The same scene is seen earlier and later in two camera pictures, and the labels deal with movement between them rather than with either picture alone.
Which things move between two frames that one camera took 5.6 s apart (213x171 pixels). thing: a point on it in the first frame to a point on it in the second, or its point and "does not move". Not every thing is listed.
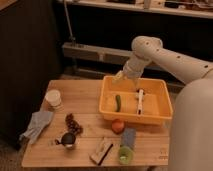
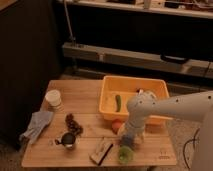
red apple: (118, 126) does not move
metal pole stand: (71, 38) does not move
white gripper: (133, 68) to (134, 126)
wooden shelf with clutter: (188, 8) does not move
